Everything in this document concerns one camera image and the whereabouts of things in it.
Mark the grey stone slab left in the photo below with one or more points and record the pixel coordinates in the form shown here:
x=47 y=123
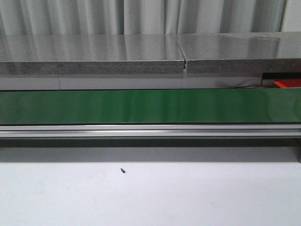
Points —
x=90 y=54

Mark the red plate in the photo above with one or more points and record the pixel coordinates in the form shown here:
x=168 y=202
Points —
x=288 y=83

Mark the grey rear conveyor panel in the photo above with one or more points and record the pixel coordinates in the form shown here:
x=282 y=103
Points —
x=129 y=81

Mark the aluminium conveyor side rail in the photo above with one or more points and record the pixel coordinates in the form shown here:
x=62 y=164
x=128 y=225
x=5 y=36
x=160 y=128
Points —
x=219 y=130

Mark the green conveyor belt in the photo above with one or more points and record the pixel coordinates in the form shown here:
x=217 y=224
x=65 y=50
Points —
x=151 y=106

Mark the grey stone slab right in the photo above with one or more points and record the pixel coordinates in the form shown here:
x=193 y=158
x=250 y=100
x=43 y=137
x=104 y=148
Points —
x=257 y=52

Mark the grey stone slab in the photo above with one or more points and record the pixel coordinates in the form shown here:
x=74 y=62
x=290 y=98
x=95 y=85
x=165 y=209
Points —
x=257 y=52
x=90 y=54

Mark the grey pleated curtain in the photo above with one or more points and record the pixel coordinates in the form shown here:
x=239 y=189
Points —
x=35 y=17

